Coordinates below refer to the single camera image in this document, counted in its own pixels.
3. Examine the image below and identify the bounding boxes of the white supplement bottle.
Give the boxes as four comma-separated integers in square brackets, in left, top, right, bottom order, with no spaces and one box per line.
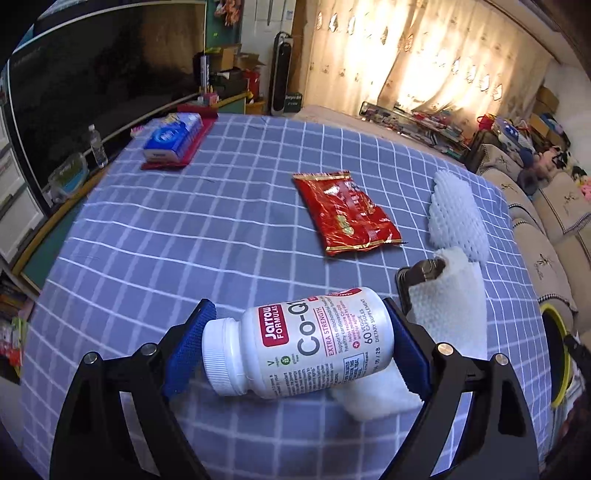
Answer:
[201,287,394,399]

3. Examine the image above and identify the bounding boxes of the white foam fruit net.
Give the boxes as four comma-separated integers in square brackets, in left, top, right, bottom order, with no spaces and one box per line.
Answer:
[428,171,490,263]

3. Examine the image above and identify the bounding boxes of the red snack packet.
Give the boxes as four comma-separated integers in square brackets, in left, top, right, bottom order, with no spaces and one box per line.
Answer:
[293,171,403,256]

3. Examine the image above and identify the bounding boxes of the yellow-rimmed trash bin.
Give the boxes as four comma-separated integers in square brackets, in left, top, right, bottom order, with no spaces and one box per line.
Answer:
[540,298,573,409]

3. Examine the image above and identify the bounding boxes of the white drawer unit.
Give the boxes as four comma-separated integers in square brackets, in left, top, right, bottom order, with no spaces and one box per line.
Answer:
[0,112,45,265]

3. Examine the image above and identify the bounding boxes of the beige sofa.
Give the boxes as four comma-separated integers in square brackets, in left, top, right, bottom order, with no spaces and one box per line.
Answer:
[465,143,590,335]

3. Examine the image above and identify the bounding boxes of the blue checkered tablecloth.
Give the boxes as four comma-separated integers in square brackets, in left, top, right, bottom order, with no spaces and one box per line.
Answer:
[21,114,551,479]

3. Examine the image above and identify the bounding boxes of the clear water bottle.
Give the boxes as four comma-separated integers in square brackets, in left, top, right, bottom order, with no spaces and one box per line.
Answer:
[88,124,108,168]

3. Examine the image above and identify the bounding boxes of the plush toy pile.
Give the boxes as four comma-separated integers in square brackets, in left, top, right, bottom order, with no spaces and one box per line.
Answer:
[476,112,591,204]

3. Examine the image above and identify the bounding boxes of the blue tissue pack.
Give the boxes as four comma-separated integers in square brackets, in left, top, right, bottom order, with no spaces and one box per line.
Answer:
[142,112,204,163]

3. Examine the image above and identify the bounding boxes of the red tray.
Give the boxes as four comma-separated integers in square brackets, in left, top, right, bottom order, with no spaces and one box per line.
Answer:
[140,105,218,171]

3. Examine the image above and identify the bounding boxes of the large black television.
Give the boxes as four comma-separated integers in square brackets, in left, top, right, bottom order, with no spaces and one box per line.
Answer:
[7,1,206,188]

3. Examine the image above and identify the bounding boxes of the cream curtains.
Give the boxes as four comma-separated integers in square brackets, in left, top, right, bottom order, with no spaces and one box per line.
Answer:
[303,0,552,136]

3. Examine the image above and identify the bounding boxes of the black tower fan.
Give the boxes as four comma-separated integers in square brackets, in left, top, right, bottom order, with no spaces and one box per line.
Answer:
[269,31,294,116]

